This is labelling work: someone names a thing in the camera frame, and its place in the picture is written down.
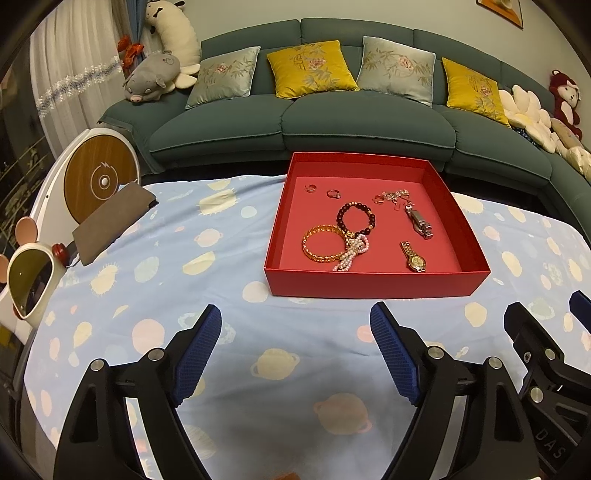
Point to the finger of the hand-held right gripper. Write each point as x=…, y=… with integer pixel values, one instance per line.
x=581, y=311
x=545, y=369

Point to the green fabric sofa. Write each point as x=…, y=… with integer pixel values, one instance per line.
x=369, y=127

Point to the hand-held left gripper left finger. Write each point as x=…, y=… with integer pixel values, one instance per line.
x=198, y=350

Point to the blue planet print tablecloth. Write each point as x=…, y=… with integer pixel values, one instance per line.
x=184, y=258

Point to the beige round cushion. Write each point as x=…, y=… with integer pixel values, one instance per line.
x=577, y=152

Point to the white cow plush toy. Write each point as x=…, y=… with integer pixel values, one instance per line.
x=178, y=37

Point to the red cardboard tray box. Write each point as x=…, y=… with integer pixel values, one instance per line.
x=369, y=281

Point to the grey embroidered cushion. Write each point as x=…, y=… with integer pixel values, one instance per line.
x=224, y=78
x=397, y=69

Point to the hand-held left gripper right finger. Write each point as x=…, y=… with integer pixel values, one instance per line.
x=392, y=353

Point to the yellow embroidered cushion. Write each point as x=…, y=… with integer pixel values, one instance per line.
x=475, y=92
x=311, y=69

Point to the silver metal wristwatch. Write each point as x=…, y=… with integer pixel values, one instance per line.
x=419, y=221

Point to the gold metal wristwatch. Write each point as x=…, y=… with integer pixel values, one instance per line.
x=414, y=261

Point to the grey pig plush toy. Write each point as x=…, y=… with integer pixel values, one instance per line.
x=152, y=76

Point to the blue curtain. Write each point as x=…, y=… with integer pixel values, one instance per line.
x=136, y=23

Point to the white flower shaped cushion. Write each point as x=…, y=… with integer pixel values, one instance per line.
x=526, y=113

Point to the sparkly curtain tieback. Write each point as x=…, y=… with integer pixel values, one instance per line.
x=78, y=83

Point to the white eared vanity mirror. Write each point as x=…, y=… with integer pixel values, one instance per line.
x=30, y=281

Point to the framed wall picture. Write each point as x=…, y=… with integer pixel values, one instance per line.
x=503, y=11

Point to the white sheer curtain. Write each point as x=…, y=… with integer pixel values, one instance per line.
x=69, y=60

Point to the red bow ornament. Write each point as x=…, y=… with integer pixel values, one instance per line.
x=129, y=50

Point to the white machine with wooden disc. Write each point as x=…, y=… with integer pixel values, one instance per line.
x=92, y=161

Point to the red monkey plush toy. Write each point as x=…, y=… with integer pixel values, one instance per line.
x=565, y=99

